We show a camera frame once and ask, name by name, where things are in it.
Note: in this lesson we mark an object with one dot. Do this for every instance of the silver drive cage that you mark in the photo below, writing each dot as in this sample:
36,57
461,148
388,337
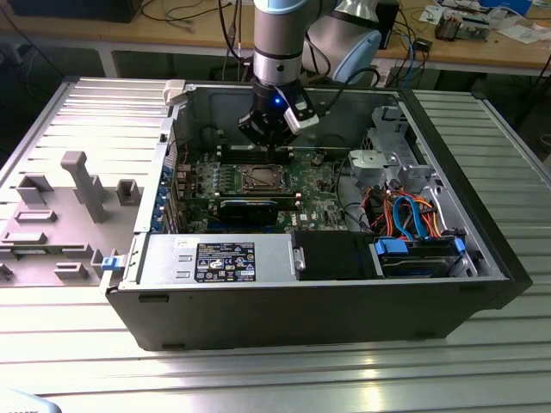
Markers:
374,161

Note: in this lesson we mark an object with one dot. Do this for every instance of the wooden desk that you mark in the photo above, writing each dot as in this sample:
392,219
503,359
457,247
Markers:
107,32

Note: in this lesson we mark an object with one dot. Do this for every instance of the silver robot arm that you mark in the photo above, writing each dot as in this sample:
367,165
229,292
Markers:
280,38

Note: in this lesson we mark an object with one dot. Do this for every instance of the hard disk in blue carrier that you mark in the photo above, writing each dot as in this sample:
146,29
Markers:
389,249

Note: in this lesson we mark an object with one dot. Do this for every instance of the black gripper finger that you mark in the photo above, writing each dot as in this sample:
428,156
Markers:
285,137
256,129

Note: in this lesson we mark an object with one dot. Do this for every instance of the silver coin battery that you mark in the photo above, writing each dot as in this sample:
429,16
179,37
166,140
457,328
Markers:
317,160

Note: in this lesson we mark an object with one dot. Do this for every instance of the silver power supply unit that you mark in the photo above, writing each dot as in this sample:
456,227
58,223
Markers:
172,258

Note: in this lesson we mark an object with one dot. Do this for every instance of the blue case latch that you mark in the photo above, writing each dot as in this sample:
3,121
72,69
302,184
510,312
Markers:
112,263

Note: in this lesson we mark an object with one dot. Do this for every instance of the RAM slot with white clips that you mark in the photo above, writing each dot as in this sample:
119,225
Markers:
230,149
230,157

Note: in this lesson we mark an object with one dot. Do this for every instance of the blue box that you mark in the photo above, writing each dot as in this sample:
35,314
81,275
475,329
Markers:
508,5

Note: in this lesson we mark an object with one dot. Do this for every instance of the black drive bay block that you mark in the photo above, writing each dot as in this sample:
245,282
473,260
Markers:
331,256

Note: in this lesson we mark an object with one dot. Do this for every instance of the electronic device with coil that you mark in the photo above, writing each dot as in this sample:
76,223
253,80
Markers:
447,28

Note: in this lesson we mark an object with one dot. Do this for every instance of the white rounded object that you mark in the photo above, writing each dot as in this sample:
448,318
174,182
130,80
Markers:
26,404

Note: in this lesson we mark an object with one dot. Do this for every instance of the green RAM stick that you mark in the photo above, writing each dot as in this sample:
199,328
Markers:
258,196

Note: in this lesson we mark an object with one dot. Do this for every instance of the black box on desk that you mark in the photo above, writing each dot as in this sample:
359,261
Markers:
73,10

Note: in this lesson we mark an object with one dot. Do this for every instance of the black graphics card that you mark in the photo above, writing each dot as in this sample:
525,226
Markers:
247,213

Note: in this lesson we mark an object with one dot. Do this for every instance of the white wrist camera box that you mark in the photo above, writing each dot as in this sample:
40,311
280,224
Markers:
303,118

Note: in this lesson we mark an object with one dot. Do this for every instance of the green motherboard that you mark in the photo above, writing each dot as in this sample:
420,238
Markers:
318,202

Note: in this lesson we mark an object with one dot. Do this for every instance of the black PC case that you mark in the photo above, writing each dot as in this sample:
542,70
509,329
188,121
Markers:
301,318

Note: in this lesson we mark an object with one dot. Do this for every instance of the grey parts rack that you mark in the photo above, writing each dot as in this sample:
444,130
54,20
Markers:
69,223

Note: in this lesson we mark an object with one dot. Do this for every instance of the white papers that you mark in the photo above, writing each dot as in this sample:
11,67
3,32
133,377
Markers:
523,32

